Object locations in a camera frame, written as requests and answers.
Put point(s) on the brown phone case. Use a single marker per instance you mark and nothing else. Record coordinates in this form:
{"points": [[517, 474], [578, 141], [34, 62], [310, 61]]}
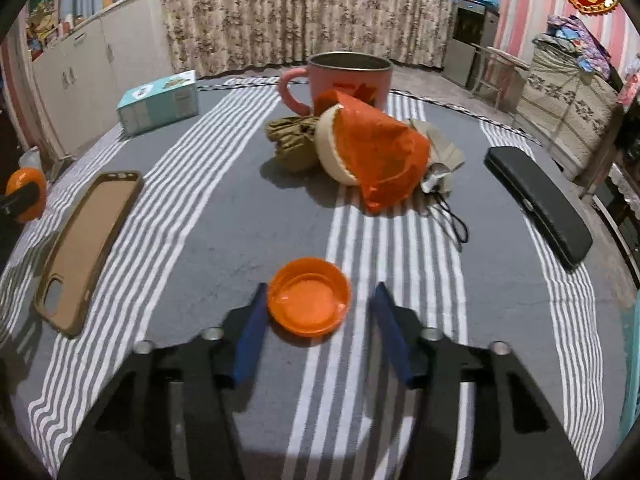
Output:
{"points": [[85, 250]]}

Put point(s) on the khaki cloth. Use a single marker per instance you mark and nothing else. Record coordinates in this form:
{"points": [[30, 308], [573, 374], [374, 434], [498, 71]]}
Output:
{"points": [[292, 142]]}

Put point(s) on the cream bowl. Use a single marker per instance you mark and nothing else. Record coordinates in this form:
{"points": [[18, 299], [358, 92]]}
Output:
{"points": [[332, 150]]}

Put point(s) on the grey striped tablecloth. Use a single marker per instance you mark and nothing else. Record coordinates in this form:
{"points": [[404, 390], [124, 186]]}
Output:
{"points": [[200, 240]]}

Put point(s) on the teal tissue box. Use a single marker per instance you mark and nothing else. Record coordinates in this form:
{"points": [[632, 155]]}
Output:
{"points": [[157, 105]]}

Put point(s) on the cabinet with patterned cover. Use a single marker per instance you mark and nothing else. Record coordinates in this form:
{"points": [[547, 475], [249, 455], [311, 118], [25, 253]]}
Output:
{"points": [[565, 100]]}

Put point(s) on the pile of clothes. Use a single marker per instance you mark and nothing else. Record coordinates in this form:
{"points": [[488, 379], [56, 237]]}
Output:
{"points": [[580, 40]]}

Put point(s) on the orange fruit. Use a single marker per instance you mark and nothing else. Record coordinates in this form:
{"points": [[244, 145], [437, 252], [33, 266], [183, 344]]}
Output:
{"points": [[25, 180]]}

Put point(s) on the teal plastic basket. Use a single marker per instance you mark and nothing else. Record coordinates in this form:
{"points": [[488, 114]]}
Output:
{"points": [[630, 390]]}

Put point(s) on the grey water dispenser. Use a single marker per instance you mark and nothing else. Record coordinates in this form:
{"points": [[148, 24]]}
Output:
{"points": [[472, 40]]}

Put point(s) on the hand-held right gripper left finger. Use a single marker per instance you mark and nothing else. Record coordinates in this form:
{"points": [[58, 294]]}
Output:
{"points": [[250, 335]]}

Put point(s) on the orange plastic bag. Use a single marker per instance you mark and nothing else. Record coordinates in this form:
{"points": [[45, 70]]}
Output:
{"points": [[385, 155]]}

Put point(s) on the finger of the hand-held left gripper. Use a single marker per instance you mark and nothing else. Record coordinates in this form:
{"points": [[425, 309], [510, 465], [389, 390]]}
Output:
{"points": [[17, 202]]}

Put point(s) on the white cabinet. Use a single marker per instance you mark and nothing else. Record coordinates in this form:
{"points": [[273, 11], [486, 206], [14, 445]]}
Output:
{"points": [[85, 70]]}

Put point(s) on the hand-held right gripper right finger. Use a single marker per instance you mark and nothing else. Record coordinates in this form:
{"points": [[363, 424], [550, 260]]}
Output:
{"points": [[392, 330]]}

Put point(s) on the pink mug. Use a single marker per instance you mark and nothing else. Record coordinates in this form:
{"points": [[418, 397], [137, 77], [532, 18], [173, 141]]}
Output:
{"points": [[350, 80]]}

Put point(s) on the orange plastic lid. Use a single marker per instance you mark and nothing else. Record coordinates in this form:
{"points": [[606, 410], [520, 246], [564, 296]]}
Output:
{"points": [[307, 302]]}

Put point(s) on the black zip case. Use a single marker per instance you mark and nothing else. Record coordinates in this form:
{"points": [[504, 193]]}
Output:
{"points": [[540, 205]]}

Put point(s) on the blue and floral curtain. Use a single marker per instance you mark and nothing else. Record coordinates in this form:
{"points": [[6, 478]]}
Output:
{"points": [[300, 15]]}

